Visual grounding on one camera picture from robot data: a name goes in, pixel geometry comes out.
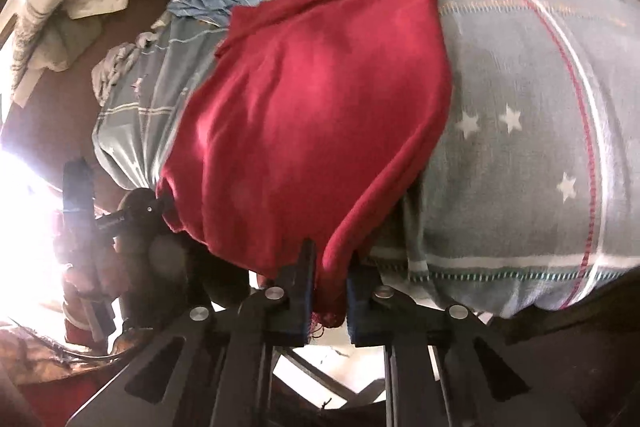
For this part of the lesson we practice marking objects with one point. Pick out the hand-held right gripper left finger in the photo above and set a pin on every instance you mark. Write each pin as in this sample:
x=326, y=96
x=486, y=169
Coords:
x=304, y=292

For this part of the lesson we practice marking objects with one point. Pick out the white striped cloth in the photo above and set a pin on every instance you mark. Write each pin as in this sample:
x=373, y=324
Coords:
x=75, y=2

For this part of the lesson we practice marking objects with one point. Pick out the grey star print bed sheet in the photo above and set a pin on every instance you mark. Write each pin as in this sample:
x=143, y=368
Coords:
x=510, y=167

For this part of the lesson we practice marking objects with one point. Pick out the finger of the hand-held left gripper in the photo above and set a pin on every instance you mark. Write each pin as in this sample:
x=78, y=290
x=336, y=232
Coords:
x=142, y=205

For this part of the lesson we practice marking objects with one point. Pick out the red garment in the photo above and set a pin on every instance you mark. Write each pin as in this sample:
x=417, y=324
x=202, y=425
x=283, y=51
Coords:
x=310, y=117

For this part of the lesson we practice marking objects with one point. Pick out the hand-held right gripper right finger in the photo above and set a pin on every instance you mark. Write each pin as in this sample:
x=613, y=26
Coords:
x=357, y=312

